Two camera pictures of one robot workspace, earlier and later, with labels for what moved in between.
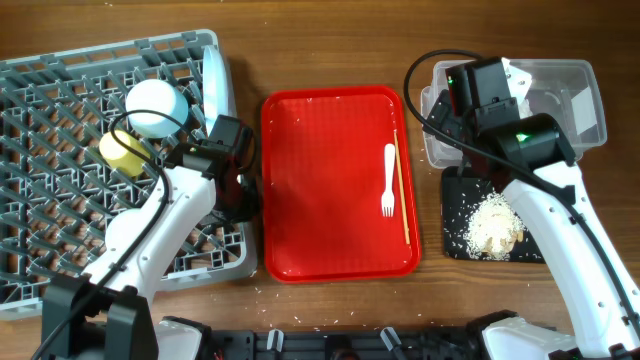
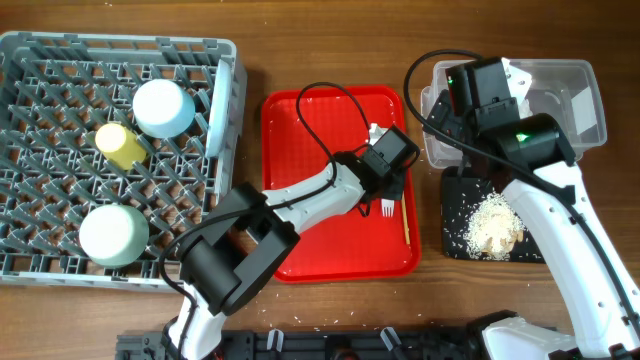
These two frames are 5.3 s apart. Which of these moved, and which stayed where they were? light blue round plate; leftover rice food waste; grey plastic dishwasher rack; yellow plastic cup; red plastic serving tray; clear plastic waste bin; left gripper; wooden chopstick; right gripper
Moved: yellow plastic cup; grey plastic dishwasher rack; light blue round plate; left gripper
Stayed: right gripper; clear plastic waste bin; red plastic serving tray; wooden chopstick; leftover rice food waste
